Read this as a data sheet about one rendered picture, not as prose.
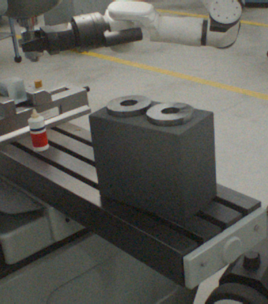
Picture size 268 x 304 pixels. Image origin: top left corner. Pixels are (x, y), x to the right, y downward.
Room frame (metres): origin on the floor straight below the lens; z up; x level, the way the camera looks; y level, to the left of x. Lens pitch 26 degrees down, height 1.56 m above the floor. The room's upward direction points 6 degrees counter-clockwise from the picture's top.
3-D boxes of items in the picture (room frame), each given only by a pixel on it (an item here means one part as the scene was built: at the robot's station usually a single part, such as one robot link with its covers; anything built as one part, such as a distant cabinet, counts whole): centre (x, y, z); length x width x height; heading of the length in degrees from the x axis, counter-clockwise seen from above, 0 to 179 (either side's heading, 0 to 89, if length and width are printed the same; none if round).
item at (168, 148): (1.02, -0.04, 1.07); 0.22 x 0.12 x 0.20; 49
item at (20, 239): (1.35, 0.21, 0.83); 0.50 x 0.35 x 0.12; 128
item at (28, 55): (1.35, 0.21, 1.23); 0.05 x 0.05 x 0.06
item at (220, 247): (1.35, 0.21, 0.93); 1.24 x 0.23 x 0.08; 38
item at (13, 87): (1.48, 0.31, 1.08); 0.06 x 0.05 x 0.06; 36
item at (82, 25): (1.38, 0.12, 1.23); 0.13 x 0.12 x 0.10; 17
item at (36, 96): (1.51, 0.26, 1.06); 0.12 x 0.06 x 0.04; 36
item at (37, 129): (1.32, 0.23, 1.02); 0.04 x 0.04 x 0.11
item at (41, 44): (1.32, 0.20, 1.23); 0.06 x 0.02 x 0.03; 107
